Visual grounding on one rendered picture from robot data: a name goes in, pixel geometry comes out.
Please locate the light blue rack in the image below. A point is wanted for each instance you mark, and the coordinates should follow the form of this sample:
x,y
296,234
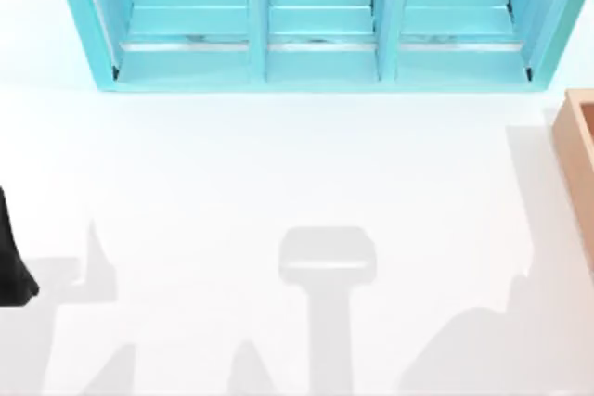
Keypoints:
x,y
320,20

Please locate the salmon-coloured shallow box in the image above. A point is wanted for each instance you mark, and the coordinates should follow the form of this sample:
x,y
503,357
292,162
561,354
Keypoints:
x,y
575,169

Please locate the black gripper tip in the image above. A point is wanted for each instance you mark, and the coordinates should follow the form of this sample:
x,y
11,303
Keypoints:
x,y
11,271

